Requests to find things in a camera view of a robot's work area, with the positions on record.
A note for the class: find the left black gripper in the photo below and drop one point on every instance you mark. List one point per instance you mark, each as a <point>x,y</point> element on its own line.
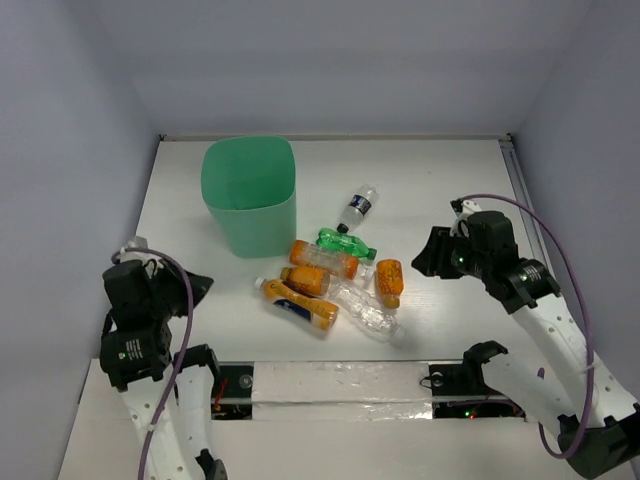
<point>176,290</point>

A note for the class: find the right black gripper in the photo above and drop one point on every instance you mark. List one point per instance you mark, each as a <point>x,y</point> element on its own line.
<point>431,259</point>

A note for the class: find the orange patterned bottle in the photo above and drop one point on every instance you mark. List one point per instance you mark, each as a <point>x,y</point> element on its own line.
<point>389,282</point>

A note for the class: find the clear crushed plastic bottle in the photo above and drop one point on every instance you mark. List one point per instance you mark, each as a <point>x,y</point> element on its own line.
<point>366,312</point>

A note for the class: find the clear bottle blue label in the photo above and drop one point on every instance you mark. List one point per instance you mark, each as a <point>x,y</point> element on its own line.
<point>354,213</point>

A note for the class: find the long orange clear bottle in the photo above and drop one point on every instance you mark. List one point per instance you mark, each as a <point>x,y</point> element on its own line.
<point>336,263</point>

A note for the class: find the small orange bottle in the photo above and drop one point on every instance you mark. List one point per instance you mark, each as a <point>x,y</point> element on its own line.
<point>305,279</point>

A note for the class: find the orange bottle blue label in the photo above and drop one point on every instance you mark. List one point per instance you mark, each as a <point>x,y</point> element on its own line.
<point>319,313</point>

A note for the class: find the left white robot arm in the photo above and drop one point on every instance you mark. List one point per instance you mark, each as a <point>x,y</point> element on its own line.
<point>168,394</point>

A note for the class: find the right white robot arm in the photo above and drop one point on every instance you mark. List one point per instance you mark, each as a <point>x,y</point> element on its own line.
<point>594,420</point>

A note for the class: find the green plastic bin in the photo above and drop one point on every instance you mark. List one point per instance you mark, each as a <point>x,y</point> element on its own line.
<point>248,185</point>

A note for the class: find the green plastic bottle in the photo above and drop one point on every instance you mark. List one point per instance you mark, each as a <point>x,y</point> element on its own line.
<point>344,243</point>

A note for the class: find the silver taped panel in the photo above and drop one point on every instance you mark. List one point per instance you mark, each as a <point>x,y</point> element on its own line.
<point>340,391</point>

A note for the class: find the aluminium rail right edge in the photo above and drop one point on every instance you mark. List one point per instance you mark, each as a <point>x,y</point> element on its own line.
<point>533,230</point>

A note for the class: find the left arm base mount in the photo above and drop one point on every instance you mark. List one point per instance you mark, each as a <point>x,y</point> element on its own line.
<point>231,397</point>

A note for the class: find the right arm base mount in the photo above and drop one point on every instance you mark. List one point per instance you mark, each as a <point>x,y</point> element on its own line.
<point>459,390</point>

